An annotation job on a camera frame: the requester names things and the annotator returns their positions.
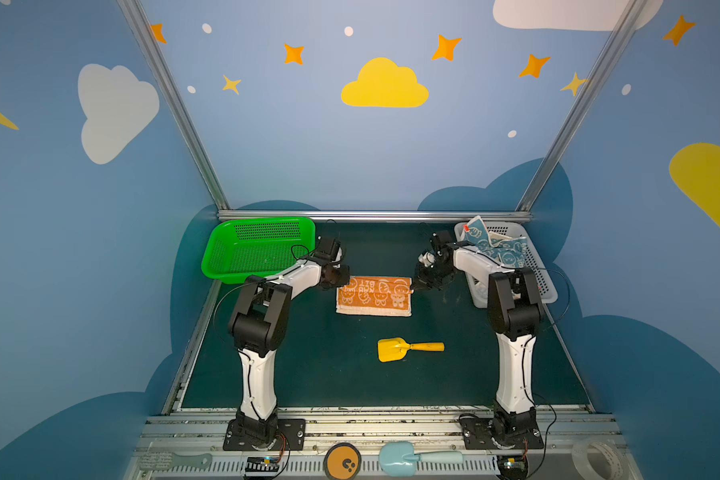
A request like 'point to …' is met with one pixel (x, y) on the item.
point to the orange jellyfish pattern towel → (376, 295)
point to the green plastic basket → (243, 248)
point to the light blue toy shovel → (397, 458)
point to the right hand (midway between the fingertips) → (413, 283)
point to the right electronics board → (512, 467)
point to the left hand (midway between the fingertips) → (344, 277)
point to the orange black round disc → (342, 461)
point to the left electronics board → (268, 464)
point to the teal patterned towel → (502, 249)
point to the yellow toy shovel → (394, 349)
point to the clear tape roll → (618, 460)
